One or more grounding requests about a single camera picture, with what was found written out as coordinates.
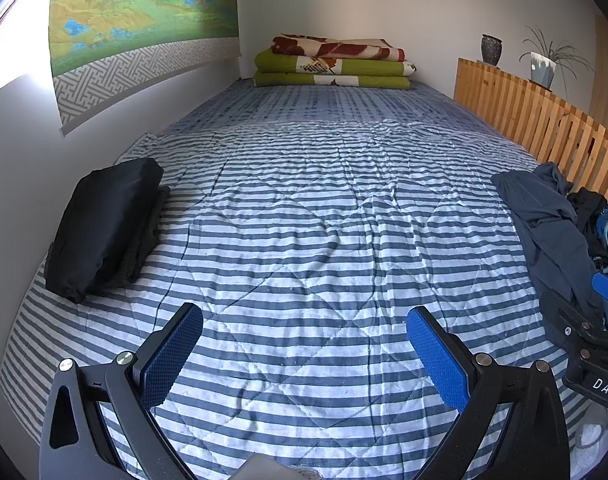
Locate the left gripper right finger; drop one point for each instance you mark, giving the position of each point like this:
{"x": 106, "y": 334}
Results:
{"x": 533, "y": 443}

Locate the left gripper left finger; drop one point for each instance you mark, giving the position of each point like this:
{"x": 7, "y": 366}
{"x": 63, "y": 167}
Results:
{"x": 76, "y": 443}

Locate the black shorts yellow stripes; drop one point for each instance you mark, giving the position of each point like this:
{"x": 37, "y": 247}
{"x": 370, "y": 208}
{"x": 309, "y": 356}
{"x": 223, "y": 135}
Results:
{"x": 589, "y": 206}

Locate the white cloth at edge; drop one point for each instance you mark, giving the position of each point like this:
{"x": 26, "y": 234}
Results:
{"x": 592, "y": 439}

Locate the dark blue grey garment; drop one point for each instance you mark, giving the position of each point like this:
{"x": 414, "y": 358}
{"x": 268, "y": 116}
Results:
{"x": 555, "y": 251}

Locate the folded dark knit garment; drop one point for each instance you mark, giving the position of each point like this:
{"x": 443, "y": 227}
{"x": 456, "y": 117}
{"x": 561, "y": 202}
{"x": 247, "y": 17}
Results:
{"x": 145, "y": 240}

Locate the folded black jacket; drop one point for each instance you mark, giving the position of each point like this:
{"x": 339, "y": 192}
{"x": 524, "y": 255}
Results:
{"x": 98, "y": 223}

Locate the potted spider plant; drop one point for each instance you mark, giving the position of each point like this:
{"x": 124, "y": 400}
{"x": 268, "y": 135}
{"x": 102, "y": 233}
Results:
{"x": 548, "y": 58}

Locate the dark ceramic vase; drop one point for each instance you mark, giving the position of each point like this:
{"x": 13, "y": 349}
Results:
{"x": 491, "y": 49}

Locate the striped blue white quilt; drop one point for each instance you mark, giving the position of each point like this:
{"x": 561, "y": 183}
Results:
{"x": 305, "y": 223}

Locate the green folded blanket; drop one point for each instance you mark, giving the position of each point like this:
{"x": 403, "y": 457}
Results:
{"x": 301, "y": 70}

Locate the red cream folded blanket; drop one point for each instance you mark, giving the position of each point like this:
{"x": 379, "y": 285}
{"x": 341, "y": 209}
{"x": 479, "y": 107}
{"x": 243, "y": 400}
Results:
{"x": 323, "y": 47}

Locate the wooden slatted bed rail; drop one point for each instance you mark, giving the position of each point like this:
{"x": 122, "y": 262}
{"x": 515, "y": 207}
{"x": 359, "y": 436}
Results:
{"x": 548, "y": 127}

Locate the landscape wall tapestry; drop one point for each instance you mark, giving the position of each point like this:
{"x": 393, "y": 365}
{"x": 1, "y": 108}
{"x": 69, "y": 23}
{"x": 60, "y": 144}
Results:
{"x": 102, "y": 51}

